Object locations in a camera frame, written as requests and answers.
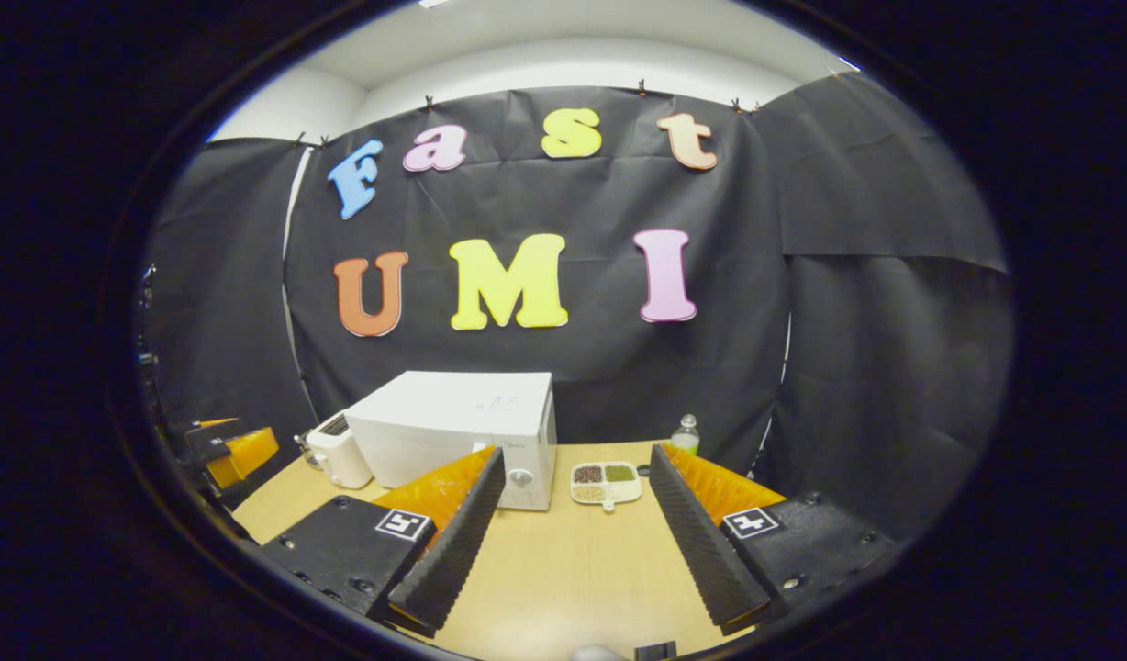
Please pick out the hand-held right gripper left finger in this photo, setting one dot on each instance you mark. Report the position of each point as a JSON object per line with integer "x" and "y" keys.
{"x": 453, "y": 551}

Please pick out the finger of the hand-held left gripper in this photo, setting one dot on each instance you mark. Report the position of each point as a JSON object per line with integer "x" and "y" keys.
{"x": 247, "y": 450}

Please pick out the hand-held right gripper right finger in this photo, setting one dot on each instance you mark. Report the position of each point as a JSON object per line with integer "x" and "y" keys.
{"x": 701, "y": 551}

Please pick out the white microwave oven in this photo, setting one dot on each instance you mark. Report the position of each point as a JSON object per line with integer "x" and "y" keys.
{"x": 453, "y": 413}

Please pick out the white toaster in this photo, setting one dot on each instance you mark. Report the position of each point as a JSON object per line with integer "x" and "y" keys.
{"x": 339, "y": 454}

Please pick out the green drink bottle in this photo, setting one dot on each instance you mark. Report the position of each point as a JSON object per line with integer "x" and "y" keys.
{"x": 685, "y": 436}

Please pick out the white divided bean tray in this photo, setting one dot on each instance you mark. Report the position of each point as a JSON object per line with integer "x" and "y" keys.
{"x": 605, "y": 482}

